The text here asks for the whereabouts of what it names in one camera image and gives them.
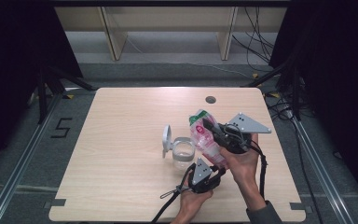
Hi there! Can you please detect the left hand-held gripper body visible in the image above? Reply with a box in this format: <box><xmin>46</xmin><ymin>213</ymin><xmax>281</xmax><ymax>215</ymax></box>
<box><xmin>187</xmin><ymin>157</ymin><xmax>221</xmax><ymax>195</ymax></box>

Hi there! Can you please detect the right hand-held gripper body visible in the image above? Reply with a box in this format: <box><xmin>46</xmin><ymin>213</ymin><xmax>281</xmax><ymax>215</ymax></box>
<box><xmin>213</xmin><ymin>112</ymin><xmax>273</xmax><ymax>155</ymax></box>

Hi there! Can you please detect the pink and white plastic bag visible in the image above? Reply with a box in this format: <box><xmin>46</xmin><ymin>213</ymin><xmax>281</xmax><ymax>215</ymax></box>
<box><xmin>188</xmin><ymin>108</ymin><xmax>228</xmax><ymax>170</ymax></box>

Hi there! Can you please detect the clear jar with grey lid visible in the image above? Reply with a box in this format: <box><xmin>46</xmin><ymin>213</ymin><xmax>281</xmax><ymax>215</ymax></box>
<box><xmin>162</xmin><ymin>124</ymin><xmax>198</xmax><ymax>171</ymax></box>

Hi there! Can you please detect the person's right hand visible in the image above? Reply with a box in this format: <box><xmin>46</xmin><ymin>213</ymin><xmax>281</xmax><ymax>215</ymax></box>
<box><xmin>218</xmin><ymin>133</ymin><xmax>260</xmax><ymax>189</ymax></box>

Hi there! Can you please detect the person's left hand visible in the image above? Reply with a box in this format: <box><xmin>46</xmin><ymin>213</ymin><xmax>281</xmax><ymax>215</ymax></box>
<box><xmin>177</xmin><ymin>188</ymin><xmax>214</xmax><ymax>219</ymax></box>

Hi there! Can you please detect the black tripod stand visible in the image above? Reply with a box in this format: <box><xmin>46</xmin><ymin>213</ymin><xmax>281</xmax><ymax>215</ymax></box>
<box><xmin>241</xmin><ymin>57</ymin><xmax>303</xmax><ymax>120</ymax></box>
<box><xmin>36</xmin><ymin>65</ymin><xmax>98</xmax><ymax>125</ymax></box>

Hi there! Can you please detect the black curtain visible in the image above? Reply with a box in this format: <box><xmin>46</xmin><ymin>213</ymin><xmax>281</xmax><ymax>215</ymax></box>
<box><xmin>0</xmin><ymin>0</ymin><xmax>84</xmax><ymax>175</ymax></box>
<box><xmin>269</xmin><ymin>0</ymin><xmax>358</xmax><ymax>218</ymax></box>

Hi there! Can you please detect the black wrist strap loop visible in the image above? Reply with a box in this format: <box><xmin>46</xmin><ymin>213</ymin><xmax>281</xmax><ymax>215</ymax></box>
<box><xmin>159</xmin><ymin>186</ymin><xmax>185</xmax><ymax>200</ymax></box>

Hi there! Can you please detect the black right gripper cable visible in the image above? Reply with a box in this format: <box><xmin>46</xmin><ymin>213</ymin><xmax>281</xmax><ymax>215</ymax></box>
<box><xmin>249</xmin><ymin>139</ymin><xmax>269</xmax><ymax>200</ymax></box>

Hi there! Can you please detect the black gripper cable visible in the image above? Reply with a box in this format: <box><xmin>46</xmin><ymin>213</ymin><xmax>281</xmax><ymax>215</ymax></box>
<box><xmin>249</xmin><ymin>139</ymin><xmax>269</xmax><ymax>200</ymax></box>
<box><xmin>150</xmin><ymin>162</ymin><xmax>198</xmax><ymax>224</ymax></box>

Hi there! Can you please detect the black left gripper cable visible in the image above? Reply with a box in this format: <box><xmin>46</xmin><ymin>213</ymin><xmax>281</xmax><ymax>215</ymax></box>
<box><xmin>150</xmin><ymin>162</ymin><xmax>198</xmax><ymax>224</ymax></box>

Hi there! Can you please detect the black floor cable tangle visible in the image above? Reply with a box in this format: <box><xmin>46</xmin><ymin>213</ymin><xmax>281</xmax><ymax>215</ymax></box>
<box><xmin>266</xmin><ymin>98</ymin><xmax>296</xmax><ymax>123</ymax></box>

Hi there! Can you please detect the white floor cable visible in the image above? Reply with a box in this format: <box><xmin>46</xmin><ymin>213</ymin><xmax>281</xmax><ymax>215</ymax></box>
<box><xmin>125</xmin><ymin>36</ymin><xmax>253</xmax><ymax>79</ymax></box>

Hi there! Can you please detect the aluminium floor rail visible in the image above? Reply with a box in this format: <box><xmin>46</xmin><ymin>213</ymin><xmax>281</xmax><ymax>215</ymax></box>
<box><xmin>0</xmin><ymin>92</ymin><xmax>63</xmax><ymax>224</ymax></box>
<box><xmin>292</xmin><ymin>116</ymin><xmax>357</xmax><ymax>224</ymax></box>

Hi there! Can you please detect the black hanging cable bundle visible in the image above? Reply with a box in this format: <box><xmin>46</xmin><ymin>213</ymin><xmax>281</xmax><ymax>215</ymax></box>
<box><xmin>231</xmin><ymin>6</ymin><xmax>276</xmax><ymax>64</ymax></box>

